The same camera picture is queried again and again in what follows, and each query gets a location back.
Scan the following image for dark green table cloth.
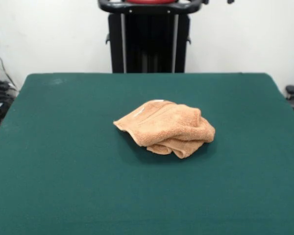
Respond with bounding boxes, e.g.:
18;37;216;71
0;72;294;235

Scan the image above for black cable bundle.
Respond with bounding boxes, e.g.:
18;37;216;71
0;80;19;108

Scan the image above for grey cable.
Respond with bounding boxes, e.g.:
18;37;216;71
0;45;17;88

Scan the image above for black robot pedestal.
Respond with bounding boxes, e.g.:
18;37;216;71
97;0;199;73

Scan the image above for tan terry towel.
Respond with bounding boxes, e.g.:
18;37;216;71
112;99;216;160

